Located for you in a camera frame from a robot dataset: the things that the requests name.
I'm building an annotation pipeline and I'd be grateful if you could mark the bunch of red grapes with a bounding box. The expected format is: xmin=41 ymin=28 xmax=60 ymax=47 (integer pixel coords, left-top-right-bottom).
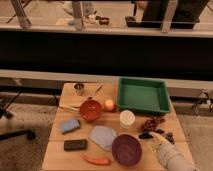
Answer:
xmin=141 ymin=117 xmax=165 ymax=132

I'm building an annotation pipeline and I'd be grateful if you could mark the black brush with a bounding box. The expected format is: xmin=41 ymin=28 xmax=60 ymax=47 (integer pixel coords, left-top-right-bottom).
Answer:
xmin=138 ymin=129 xmax=175 ymax=144

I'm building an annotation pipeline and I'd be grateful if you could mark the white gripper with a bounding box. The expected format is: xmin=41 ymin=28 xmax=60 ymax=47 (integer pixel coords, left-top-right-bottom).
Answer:
xmin=148 ymin=132 xmax=174 ymax=162

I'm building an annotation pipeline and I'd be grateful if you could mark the small blue cloth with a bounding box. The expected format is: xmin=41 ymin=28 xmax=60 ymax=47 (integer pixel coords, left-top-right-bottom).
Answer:
xmin=60 ymin=119 xmax=80 ymax=134

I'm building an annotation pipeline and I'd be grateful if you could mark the small metal cup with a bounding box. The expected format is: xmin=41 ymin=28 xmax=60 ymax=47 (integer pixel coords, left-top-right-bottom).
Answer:
xmin=74 ymin=83 xmax=84 ymax=96

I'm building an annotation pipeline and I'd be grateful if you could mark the black tripod stand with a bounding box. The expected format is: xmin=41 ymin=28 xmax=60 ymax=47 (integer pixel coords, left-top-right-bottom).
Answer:
xmin=0 ymin=92 xmax=36 ymax=141

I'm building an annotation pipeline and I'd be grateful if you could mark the light blue folded cloth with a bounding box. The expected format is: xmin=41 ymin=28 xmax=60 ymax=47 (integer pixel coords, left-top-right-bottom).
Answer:
xmin=89 ymin=126 xmax=117 ymax=151

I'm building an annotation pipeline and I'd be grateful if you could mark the purple bowl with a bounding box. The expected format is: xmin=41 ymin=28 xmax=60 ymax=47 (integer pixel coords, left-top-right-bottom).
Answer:
xmin=111 ymin=134 xmax=142 ymax=167

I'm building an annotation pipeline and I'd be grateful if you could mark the orange bowl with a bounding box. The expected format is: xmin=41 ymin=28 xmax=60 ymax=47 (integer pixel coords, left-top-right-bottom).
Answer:
xmin=79 ymin=100 xmax=103 ymax=122

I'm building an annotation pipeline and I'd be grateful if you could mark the green plastic tray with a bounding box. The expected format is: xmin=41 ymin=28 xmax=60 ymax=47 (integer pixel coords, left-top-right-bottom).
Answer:
xmin=117 ymin=78 xmax=170 ymax=115

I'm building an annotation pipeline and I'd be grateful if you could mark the metal spoon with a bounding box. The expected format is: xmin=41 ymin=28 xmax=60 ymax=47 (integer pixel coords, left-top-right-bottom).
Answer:
xmin=87 ymin=85 xmax=102 ymax=100

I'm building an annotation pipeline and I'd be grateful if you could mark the wooden utensil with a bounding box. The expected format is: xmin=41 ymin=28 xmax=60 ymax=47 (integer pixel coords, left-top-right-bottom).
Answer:
xmin=59 ymin=105 xmax=79 ymax=113

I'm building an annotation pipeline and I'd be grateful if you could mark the black sponge block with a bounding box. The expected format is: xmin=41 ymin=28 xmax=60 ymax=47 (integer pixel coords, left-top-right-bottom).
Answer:
xmin=64 ymin=139 xmax=87 ymax=151

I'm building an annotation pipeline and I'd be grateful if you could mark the white plastic cup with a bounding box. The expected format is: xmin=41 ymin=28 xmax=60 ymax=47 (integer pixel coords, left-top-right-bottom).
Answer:
xmin=120 ymin=110 xmax=135 ymax=129

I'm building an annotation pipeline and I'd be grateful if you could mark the orange carrot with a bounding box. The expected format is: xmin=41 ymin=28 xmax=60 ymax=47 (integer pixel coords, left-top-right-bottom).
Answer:
xmin=82 ymin=155 xmax=111 ymax=166

